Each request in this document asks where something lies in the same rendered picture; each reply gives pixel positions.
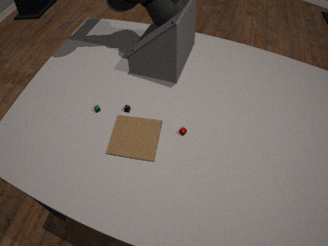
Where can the red die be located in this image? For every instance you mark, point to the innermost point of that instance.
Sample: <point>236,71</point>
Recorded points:
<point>182,130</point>

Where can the black die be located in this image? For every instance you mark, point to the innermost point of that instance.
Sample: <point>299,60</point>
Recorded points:
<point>127,108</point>

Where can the green die with white pips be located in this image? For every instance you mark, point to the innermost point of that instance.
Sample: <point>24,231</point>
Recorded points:
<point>97,108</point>

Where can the tan flat mat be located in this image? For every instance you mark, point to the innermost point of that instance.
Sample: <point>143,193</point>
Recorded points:
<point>134,137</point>

